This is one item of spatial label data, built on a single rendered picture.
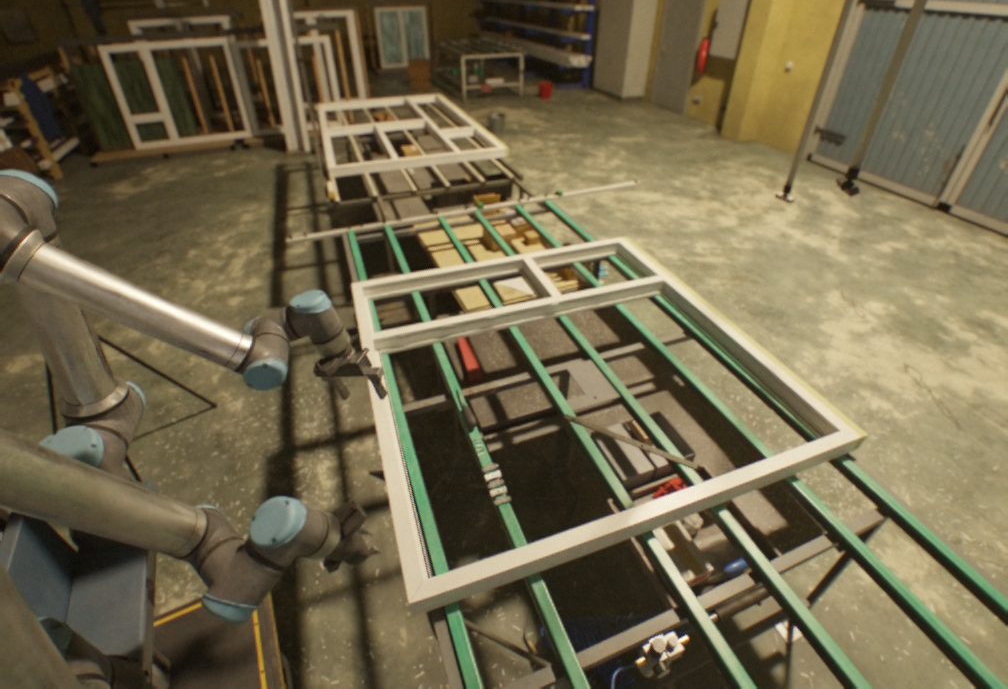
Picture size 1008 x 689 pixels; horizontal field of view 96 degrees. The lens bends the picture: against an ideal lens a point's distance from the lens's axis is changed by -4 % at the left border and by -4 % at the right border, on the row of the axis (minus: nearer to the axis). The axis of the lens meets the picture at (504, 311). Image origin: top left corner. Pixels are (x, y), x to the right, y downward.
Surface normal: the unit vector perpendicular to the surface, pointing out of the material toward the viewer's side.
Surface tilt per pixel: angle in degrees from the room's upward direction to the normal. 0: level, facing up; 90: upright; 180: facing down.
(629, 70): 90
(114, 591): 0
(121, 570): 0
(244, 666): 0
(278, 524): 19
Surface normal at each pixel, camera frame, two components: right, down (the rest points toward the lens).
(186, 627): 0.00, -0.82
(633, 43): 0.35, 0.54
